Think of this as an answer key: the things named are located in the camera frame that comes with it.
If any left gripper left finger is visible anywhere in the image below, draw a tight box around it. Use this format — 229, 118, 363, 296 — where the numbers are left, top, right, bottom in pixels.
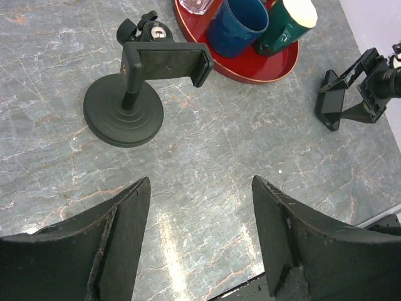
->
1, 177, 151, 300

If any blue mug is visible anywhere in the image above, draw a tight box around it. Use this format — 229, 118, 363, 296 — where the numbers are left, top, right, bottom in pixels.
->
206, 0, 269, 58

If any green mug white interior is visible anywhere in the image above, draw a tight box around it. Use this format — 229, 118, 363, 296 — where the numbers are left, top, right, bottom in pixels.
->
253, 0, 318, 56

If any black smartphone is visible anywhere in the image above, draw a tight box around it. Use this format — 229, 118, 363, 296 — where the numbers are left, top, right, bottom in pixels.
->
315, 89, 345, 132

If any clear glass tumbler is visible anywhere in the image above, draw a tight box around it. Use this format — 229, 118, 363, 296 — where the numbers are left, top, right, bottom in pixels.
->
179, 0, 214, 15

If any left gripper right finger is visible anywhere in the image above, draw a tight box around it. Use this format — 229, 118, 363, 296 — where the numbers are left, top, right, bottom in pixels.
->
252, 176, 400, 300

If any black phone stand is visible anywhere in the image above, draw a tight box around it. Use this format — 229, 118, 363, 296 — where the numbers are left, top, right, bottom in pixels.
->
83, 11, 214, 148

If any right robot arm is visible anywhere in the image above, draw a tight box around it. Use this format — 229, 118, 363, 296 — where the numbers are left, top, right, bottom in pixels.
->
315, 43, 400, 132

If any red round tray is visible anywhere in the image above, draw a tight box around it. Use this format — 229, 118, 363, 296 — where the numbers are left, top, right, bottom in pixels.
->
172, 1, 299, 84

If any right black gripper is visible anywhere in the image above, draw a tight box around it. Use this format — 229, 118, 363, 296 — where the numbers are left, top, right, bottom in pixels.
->
319, 48, 400, 123

